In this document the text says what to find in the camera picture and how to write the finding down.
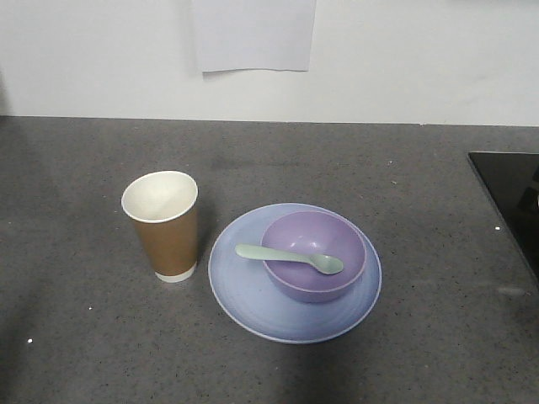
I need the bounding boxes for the purple plastic bowl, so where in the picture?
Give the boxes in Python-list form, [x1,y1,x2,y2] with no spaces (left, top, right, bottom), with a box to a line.
[261,210,366,303]

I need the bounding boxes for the mint green plastic spoon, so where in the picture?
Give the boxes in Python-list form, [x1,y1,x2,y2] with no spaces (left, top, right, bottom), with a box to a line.
[235,243,344,275]

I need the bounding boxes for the brown paper cup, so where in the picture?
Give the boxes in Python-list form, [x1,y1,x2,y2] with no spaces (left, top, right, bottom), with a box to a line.
[121,171,199,283]

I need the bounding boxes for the light blue plate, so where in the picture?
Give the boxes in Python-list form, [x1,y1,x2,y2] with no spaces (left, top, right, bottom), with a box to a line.
[208,203,382,344]

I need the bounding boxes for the white paper sheet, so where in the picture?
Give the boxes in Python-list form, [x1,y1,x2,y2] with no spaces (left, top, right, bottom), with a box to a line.
[192,0,317,72]

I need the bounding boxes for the black induction cooktop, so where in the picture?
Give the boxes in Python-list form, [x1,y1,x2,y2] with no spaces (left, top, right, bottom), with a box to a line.
[467,151,538,286]

